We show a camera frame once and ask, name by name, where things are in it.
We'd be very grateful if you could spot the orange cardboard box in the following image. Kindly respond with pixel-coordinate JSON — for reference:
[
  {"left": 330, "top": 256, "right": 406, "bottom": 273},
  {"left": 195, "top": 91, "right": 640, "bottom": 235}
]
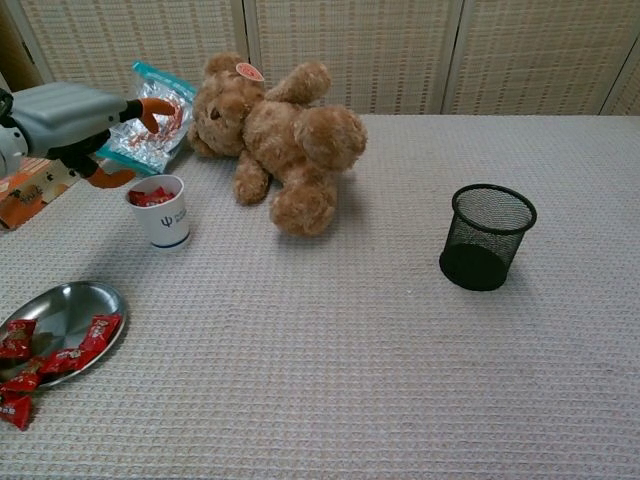
[{"left": 0, "top": 157, "right": 96, "bottom": 232}]

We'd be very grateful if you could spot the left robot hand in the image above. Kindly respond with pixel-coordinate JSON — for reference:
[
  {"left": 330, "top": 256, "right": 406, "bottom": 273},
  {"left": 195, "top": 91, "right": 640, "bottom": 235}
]
[{"left": 9, "top": 82, "right": 174, "bottom": 190}]

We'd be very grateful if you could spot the brown teddy bear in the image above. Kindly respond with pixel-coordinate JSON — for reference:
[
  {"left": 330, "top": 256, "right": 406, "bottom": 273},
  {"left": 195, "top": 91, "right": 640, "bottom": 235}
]
[{"left": 187, "top": 52, "right": 369, "bottom": 237}]

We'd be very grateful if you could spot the woven folding screen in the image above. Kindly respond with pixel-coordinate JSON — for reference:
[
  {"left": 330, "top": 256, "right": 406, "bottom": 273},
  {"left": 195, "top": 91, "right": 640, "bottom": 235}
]
[{"left": 0, "top": 0, "right": 640, "bottom": 117}]

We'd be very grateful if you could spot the silver metal plate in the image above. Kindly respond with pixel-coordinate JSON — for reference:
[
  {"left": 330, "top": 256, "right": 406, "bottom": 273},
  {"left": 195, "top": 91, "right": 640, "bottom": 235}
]
[{"left": 0, "top": 281, "right": 127, "bottom": 390}]

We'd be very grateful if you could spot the white paper cup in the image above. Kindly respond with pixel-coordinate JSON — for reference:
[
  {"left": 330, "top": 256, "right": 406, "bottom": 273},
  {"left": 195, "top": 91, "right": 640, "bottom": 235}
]
[{"left": 124, "top": 173, "right": 191, "bottom": 253}]

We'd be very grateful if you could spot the teal silver snack bag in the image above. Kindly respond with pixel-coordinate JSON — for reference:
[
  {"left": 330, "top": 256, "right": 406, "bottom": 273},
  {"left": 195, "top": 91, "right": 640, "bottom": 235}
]
[{"left": 94, "top": 60, "right": 198, "bottom": 175}]

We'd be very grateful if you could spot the brown wooden door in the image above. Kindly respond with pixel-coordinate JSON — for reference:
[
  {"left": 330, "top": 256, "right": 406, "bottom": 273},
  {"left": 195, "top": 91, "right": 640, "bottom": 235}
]
[{"left": 0, "top": 0, "right": 56, "bottom": 96}]

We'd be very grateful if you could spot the beige woven tablecloth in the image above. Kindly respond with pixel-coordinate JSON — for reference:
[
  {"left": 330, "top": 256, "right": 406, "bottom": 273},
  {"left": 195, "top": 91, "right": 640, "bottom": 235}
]
[{"left": 0, "top": 113, "right": 640, "bottom": 480}]

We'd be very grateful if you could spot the black mesh pen holder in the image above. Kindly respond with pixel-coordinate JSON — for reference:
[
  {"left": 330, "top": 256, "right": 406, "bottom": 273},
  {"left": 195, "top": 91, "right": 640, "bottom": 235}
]
[{"left": 438, "top": 183, "right": 538, "bottom": 292}]

